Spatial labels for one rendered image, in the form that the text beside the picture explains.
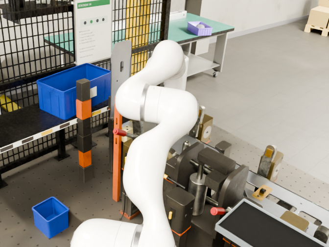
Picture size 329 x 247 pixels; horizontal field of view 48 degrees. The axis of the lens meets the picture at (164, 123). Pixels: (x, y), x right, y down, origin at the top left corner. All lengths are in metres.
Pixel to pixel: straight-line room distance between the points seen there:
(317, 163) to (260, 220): 2.59
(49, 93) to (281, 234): 1.06
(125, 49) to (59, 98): 0.33
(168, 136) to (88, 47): 1.00
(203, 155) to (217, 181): 0.10
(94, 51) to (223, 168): 1.00
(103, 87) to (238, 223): 0.98
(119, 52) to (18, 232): 0.81
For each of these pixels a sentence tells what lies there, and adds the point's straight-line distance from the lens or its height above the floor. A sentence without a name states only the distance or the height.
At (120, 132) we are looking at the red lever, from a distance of 1.31.
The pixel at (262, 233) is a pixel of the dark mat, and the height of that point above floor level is 1.16.
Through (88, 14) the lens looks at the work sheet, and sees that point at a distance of 1.80.
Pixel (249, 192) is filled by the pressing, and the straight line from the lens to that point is 1.34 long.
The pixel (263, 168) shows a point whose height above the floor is 1.01.
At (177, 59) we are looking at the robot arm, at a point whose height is 1.46.
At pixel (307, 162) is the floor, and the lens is 3.55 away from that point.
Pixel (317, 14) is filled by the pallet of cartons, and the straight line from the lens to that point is 7.91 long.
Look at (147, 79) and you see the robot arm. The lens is 1.02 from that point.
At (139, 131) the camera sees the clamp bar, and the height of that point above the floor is 1.11.
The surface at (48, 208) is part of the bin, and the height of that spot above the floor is 0.74.
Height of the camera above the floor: 1.82
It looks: 30 degrees down
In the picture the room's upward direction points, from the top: 5 degrees clockwise
